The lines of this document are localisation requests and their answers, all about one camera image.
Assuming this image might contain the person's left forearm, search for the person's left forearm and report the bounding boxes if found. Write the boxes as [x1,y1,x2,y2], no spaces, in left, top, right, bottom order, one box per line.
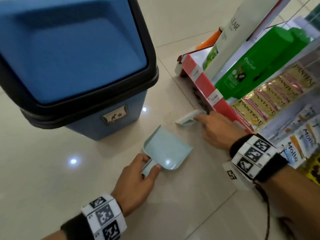
[41,229,66,240]

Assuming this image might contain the blue trash bin black rim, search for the blue trash bin black rim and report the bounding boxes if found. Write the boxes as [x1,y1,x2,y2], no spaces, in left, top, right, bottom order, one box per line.
[0,0,160,141]

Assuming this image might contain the black cord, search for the black cord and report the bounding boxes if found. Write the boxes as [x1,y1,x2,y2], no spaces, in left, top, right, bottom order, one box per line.
[254,181,272,240]

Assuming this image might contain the white marker wristband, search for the white marker wristband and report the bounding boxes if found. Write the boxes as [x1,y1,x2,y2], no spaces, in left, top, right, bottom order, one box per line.
[81,194,127,240]
[222,135,279,190]

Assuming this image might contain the white price tag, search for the white price tag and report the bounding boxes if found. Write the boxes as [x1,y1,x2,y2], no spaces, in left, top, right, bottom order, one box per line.
[207,89,223,106]
[191,65,203,80]

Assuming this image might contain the person's right forearm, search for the person's right forearm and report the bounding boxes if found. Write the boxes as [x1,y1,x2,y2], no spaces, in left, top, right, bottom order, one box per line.
[260,167,320,240]

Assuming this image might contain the yellow packet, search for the yellow packet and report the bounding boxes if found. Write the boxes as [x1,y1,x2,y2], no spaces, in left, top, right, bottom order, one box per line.
[297,152,320,186]

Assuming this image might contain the small light blue hand brush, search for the small light blue hand brush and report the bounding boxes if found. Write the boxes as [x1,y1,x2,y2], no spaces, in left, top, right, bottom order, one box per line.
[175,109,208,128]

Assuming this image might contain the person's left hand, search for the person's left hand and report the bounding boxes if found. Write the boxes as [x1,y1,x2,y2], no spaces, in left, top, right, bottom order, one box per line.
[111,153,162,218]

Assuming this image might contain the row of white blue sachets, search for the row of white blue sachets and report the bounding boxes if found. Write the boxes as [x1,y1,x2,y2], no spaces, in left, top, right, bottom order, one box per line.
[270,105,320,169]

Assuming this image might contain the black wrist strap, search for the black wrist strap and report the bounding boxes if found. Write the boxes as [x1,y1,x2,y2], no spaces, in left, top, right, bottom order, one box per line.
[61,213,96,240]
[229,133,289,183]

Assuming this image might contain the silver label plate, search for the silver label plate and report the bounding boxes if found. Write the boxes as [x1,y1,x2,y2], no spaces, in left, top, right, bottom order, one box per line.
[101,105,128,125]

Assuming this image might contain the orange bottle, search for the orange bottle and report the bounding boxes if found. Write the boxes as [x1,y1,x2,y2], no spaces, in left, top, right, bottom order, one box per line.
[196,28,223,50]

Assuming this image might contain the red shelf edge strip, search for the red shelf edge strip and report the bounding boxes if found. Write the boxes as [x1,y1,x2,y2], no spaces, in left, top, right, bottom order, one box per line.
[181,54,253,134]
[246,0,293,41]

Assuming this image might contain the white shampoo bottle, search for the white shampoo bottle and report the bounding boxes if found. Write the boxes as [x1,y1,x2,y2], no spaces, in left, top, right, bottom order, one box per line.
[204,0,279,81]

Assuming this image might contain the person's right hand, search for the person's right hand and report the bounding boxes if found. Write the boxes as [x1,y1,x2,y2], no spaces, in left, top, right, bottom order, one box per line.
[194,111,248,151]

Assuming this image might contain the light blue dustpan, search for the light blue dustpan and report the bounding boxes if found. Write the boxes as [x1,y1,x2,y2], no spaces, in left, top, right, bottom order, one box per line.
[141,125,194,177]

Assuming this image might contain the row of golden sachets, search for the row of golden sachets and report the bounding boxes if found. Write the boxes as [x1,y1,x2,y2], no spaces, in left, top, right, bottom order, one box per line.
[231,61,319,130]

